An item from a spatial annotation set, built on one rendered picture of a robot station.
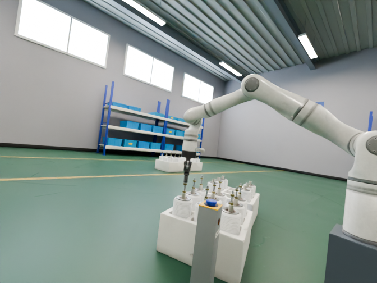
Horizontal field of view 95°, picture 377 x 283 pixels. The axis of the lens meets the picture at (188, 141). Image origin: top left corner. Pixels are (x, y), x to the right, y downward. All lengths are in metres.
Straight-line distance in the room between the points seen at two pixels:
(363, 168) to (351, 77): 6.90
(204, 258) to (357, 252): 0.45
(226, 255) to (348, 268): 0.37
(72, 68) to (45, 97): 0.99
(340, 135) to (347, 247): 0.35
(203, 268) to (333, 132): 0.64
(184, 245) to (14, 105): 5.12
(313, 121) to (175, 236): 0.72
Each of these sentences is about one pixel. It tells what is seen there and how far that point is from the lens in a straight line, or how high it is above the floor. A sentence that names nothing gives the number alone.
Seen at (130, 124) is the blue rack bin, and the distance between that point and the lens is 5.26.
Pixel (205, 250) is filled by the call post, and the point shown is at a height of 0.17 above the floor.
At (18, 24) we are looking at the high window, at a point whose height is 2.71.
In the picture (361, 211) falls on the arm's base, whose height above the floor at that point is 0.39.
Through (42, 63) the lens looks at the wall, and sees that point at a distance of 5.73.
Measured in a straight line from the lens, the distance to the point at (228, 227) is 0.82.
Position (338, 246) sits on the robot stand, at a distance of 0.76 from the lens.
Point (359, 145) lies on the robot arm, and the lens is 0.74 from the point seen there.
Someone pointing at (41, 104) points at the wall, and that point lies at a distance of 5.55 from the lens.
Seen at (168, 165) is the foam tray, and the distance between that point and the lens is 3.10.
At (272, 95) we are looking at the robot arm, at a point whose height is 0.74.
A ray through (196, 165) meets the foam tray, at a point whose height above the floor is 0.11.
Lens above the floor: 0.52
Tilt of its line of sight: 1 degrees up
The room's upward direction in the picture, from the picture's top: 7 degrees clockwise
